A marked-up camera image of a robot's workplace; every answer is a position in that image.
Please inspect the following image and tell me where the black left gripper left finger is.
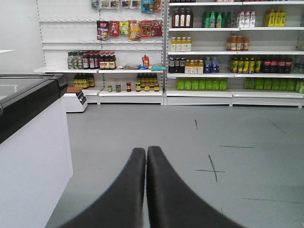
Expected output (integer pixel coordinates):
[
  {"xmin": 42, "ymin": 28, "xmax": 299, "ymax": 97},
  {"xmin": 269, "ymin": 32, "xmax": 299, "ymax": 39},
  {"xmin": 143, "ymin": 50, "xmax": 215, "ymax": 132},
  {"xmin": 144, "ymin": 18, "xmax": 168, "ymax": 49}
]
[{"xmin": 61, "ymin": 148, "xmax": 146, "ymax": 228}]

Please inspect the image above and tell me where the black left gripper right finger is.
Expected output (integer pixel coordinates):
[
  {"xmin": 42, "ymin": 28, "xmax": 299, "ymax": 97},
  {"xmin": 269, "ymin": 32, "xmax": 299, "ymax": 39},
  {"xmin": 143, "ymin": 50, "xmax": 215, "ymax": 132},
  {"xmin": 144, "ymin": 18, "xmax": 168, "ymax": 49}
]
[{"xmin": 147, "ymin": 146, "xmax": 241, "ymax": 228}]

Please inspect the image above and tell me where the black top chest freezer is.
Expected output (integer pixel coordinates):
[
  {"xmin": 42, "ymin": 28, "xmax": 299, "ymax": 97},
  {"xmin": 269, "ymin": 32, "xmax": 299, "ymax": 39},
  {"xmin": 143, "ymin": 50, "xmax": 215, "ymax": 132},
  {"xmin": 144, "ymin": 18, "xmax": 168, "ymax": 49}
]
[{"xmin": 0, "ymin": 74, "xmax": 73, "ymax": 228}]

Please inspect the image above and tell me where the white floor scale device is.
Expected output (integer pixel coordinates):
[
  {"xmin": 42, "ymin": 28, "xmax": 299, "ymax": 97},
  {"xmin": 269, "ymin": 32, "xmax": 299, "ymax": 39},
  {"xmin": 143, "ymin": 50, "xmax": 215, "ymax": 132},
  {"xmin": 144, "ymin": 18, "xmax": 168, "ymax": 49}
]
[{"xmin": 64, "ymin": 86, "xmax": 87, "ymax": 113}]

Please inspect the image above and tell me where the white store shelf unit left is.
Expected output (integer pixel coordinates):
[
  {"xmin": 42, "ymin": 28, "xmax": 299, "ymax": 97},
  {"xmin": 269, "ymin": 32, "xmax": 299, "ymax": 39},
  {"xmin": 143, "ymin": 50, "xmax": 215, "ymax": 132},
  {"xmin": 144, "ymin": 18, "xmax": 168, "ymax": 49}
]
[{"xmin": 36, "ymin": 0, "xmax": 164, "ymax": 104}]

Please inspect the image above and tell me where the white store shelf unit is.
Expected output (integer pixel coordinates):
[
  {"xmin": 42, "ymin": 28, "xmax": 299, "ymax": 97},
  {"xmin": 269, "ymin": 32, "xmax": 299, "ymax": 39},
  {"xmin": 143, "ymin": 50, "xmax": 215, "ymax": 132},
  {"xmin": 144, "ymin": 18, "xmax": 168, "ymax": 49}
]
[
  {"xmin": 36, "ymin": 0, "xmax": 164, "ymax": 104},
  {"xmin": 164, "ymin": 0, "xmax": 304, "ymax": 108}
]

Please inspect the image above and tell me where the white store shelf unit right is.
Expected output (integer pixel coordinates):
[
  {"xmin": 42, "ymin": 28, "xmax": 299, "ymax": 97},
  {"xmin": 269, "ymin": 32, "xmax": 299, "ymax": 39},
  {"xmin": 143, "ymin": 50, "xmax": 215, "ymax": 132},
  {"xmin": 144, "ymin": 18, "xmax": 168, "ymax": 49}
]
[{"xmin": 164, "ymin": 0, "xmax": 304, "ymax": 108}]

